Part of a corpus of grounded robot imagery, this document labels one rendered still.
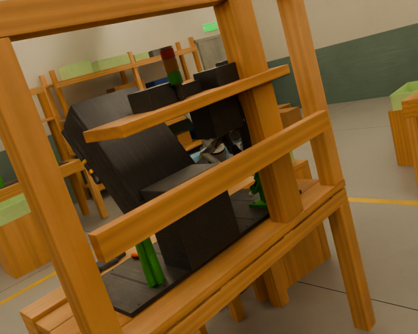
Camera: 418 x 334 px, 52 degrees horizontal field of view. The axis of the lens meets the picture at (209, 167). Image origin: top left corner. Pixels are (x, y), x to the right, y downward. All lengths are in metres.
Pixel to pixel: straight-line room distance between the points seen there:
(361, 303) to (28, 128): 1.97
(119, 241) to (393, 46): 8.29
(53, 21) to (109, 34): 7.13
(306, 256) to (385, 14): 6.63
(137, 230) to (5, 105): 0.51
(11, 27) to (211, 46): 8.63
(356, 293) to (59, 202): 1.78
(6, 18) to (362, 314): 2.21
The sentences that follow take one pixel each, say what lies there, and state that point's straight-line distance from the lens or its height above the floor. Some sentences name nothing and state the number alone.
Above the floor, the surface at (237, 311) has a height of 0.08.
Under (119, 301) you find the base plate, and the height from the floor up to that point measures 0.90.
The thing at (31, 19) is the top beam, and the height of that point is 1.88.
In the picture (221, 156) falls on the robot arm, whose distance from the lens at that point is 2.74.
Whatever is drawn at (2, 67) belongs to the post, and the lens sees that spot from 1.25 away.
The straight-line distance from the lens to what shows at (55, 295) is 2.01.
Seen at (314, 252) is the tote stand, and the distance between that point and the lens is 3.32.
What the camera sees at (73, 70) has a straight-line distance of 7.36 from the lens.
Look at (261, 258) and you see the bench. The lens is 1.83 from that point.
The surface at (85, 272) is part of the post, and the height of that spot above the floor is 1.18.
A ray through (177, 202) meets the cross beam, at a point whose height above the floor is 1.24.
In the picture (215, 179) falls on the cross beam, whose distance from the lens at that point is 1.54.
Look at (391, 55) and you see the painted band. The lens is 9.26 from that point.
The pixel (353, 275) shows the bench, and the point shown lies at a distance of 2.50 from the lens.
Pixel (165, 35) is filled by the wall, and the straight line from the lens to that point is 9.15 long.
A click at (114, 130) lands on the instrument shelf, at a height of 1.53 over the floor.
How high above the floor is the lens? 1.64
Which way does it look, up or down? 13 degrees down
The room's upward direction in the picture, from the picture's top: 17 degrees counter-clockwise
